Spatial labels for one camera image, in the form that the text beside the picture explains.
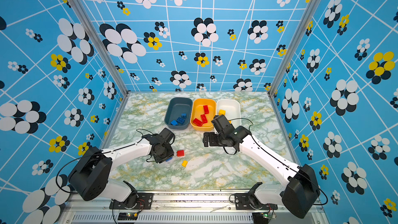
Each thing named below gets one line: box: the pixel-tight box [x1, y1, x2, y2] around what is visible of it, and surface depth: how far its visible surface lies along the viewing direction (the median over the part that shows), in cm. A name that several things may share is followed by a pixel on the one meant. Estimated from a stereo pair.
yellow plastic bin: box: [190, 98, 217, 131], surface depth 107 cm
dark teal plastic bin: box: [164, 96, 194, 130], surface depth 107 cm
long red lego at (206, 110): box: [203, 105, 210, 115], surface depth 110 cm
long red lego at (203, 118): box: [200, 114, 208, 124], surface depth 104 cm
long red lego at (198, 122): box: [192, 117, 204, 127], surface depth 104 cm
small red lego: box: [176, 149, 185, 158], surface depth 90 cm
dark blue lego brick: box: [176, 117, 186, 125], surface depth 104 cm
